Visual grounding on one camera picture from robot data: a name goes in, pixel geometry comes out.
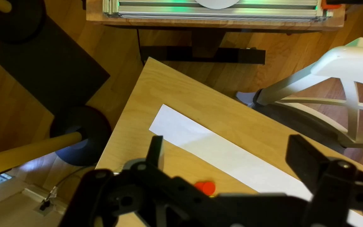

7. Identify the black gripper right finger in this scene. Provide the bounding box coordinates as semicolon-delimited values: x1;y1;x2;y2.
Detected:
285;134;363;227

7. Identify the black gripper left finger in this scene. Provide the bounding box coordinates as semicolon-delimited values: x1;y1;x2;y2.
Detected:
58;135;217;227

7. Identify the black round stand base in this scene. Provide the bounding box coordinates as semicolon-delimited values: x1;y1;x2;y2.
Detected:
48;105;114;168
0;0;47;44

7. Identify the light wooden pole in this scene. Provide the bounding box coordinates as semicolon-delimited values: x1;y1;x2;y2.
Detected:
0;131;85;182

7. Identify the red game disc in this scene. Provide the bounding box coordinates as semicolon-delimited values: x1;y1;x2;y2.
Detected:
194;179;217;198

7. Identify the long white paper strip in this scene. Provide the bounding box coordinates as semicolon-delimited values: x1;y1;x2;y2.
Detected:
149;104;363;227

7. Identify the white wooden chair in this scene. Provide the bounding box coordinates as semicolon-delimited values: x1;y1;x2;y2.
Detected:
252;37;363;149

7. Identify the black floor mat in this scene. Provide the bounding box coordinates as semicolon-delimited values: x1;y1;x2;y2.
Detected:
0;17;111;119

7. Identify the black metal floor bar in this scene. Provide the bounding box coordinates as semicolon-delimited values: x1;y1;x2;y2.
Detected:
138;44;268;66

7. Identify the orange clamp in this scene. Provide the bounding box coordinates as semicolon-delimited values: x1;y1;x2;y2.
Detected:
320;0;343;10

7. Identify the black floor cable with plug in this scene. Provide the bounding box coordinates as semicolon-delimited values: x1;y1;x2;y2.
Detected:
38;165;91;212

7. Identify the aluminium frame rail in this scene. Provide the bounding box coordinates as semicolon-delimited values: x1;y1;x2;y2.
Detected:
102;0;331;20

